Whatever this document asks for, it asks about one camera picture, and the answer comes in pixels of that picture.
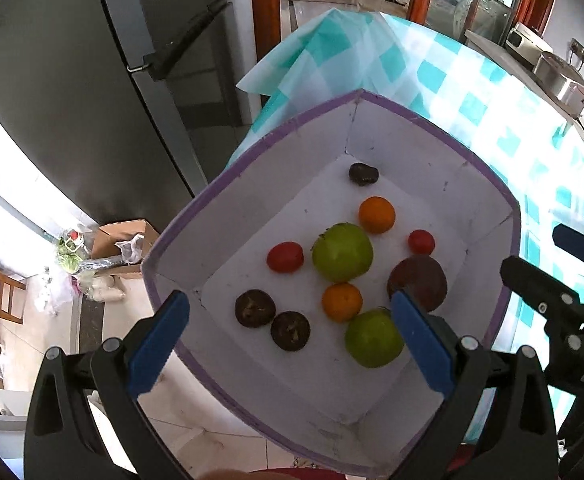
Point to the small orange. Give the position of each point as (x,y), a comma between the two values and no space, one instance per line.
(377,214)

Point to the cardboard box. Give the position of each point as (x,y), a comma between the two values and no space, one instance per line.
(107,240)

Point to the white plastic bag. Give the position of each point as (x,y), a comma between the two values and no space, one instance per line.
(131,247)

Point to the kitchen countertop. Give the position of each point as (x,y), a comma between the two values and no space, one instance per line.
(502,57)

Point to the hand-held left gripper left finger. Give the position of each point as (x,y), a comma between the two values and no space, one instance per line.
(159,340)

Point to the white box with purple rim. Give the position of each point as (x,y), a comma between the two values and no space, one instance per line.
(252,200)

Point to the green apple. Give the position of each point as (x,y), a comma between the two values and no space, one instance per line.
(372,340)
(342,252)

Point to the teal checkered tablecloth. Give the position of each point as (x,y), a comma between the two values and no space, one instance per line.
(422,60)

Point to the small red tomato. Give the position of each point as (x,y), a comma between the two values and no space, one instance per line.
(421,241)

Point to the dark brown round fruit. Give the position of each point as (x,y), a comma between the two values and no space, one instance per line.
(255,308)
(290,330)
(363,173)

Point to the dark red clothing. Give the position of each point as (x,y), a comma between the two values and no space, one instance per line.
(297,474)

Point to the dark purple round fruit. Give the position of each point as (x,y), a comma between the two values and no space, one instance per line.
(419,275)

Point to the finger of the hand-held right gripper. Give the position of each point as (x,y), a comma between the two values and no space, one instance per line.
(582,250)
(537,287)

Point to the bag of vegetables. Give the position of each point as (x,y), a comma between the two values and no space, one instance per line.
(72,252)

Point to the silver toaster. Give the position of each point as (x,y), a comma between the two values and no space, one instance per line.
(524,42)

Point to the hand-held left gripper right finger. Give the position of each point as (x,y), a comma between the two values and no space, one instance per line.
(422,345)

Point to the stainless steel pot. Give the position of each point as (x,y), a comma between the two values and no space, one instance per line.
(562,85)

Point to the large orange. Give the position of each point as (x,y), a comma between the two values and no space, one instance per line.
(342,301)

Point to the grey refrigerator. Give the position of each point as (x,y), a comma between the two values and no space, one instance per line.
(72,85)

